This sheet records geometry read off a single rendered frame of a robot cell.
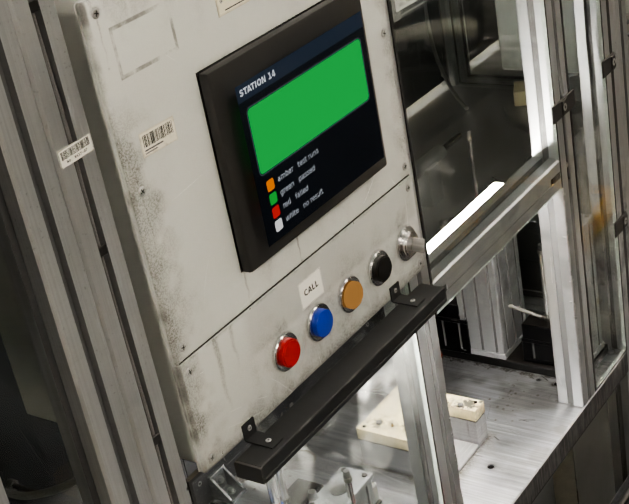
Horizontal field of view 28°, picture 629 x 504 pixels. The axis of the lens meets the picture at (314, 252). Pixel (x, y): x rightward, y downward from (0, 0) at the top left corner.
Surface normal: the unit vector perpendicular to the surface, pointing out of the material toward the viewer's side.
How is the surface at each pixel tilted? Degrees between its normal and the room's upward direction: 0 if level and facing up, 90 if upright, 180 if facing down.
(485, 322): 90
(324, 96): 90
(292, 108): 90
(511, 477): 0
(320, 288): 90
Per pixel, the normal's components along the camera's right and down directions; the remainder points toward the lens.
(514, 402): -0.18, -0.88
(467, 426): -0.55, 0.46
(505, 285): 0.82, 0.12
